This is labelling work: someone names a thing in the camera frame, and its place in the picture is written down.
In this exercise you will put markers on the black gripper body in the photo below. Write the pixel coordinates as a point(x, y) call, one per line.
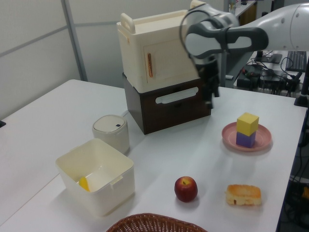
point(208, 68)

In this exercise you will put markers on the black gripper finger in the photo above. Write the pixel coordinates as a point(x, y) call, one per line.
point(216, 89)
point(208, 96)

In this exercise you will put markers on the yellow cube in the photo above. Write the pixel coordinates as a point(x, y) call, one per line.
point(247, 123)

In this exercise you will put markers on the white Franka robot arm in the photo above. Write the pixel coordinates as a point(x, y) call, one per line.
point(277, 24)

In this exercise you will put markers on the purple cube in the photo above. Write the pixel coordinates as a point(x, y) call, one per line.
point(245, 140)

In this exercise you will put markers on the dark wooden drawer box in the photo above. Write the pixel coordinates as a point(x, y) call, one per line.
point(169, 116)

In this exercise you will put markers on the pink plate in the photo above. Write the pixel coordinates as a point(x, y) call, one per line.
point(229, 135)

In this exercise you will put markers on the cream plastic cabinet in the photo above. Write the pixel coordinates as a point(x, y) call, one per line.
point(164, 48)

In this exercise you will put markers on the black monitor base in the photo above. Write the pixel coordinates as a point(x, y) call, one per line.
point(268, 58)

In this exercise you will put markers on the wooden background desk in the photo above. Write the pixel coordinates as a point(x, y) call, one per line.
point(248, 13)

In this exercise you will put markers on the black keyboard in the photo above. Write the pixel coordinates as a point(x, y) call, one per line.
point(295, 60)

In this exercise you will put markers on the red apple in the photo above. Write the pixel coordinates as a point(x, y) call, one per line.
point(186, 189)

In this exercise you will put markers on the small cream trash can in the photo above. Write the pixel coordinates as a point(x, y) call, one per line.
point(113, 137)

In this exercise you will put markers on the orange toasted bread piece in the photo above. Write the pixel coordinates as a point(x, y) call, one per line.
point(243, 194)

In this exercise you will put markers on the brown wicker basket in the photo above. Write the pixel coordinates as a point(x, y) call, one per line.
point(149, 223)

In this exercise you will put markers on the white plastic open bin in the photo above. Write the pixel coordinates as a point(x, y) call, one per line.
point(108, 198)

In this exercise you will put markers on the yellow piece inside bin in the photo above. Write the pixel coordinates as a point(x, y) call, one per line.
point(84, 184)

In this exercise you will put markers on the black clamp post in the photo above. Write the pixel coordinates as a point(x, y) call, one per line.
point(303, 91)

